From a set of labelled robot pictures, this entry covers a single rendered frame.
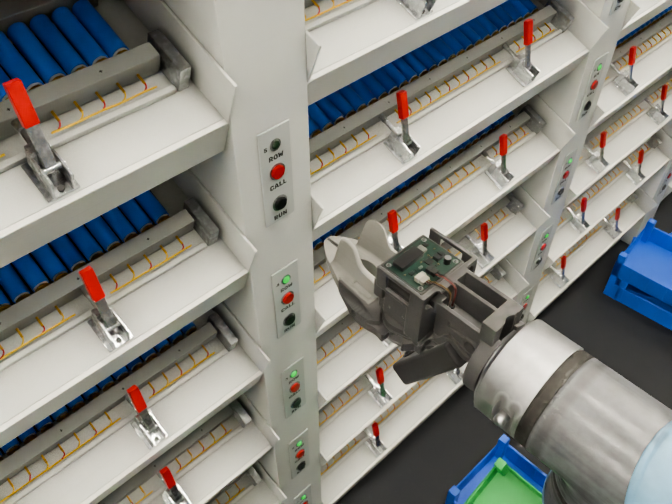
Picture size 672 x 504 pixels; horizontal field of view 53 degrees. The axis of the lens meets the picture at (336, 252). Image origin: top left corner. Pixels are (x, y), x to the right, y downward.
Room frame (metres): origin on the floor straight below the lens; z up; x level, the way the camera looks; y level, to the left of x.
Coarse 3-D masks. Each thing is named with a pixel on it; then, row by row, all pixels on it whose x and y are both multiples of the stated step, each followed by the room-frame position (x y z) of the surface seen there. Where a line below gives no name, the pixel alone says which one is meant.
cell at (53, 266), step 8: (40, 248) 0.48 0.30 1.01; (48, 248) 0.49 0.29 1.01; (40, 256) 0.47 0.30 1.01; (48, 256) 0.47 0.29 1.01; (56, 256) 0.48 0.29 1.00; (40, 264) 0.47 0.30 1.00; (48, 264) 0.47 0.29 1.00; (56, 264) 0.47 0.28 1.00; (48, 272) 0.46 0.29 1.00; (56, 272) 0.46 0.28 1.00; (64, 272) 0.47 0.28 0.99
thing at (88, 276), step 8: (80, 272) 0.42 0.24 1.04; (88, 272) 0.42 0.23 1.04; (88, 280) 0.42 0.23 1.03; (96, 280) 0.43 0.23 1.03; (88, 288) 0.42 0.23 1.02; (96, 288) 0.42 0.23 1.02; (96, 296) 0.42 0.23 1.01; (104, 296) 0.42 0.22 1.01; (96, 304) 0.42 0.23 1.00; (104, 304) 0.42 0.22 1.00; (104, 312) 0.42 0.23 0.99; (104, 320) 0.41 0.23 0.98; (112, 320) 0.42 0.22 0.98
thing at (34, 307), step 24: (144, 240) 0.51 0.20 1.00; (168, 240) 0.52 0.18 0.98; (96, 264) 0.47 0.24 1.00; (120, 264) 0.48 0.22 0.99; (48, 288) 0.44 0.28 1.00; (72, 288) 0.44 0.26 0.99; (120, 288) 0.46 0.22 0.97; (0, 312) 0.41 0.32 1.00; (24, 312) 0.41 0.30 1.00; (48, 312) 0.43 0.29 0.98; (0, 336) 0.39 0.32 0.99
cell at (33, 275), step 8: (24, 256) 0.47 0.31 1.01; (16, 264) 0.46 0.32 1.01; (24, 264) 0.46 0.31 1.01; (32, 264) 0.46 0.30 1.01; (24, 272) 0.46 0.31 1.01; (32, 272) 0.46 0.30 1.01; (40, 272) 0.46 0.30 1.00; (32, 280) 0.45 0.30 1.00; (40, 280) 0.45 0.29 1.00; (48, 280) 0.45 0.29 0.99; (32, 288) 0.44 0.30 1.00
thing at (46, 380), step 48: (192, 192) 0.58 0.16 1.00; (192, 240) 0.54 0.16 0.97; (240, 240) 0.52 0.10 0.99; (144, 288) 0.47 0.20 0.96; (192, 288) 0.48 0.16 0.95; (240, 288) 0.52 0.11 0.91; (96, 336) 0.41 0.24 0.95; (144, 336) 0.42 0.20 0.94; (0, 384) 0.36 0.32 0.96; (48, 384) 0.36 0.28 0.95; (0, 432) 0.31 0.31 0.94
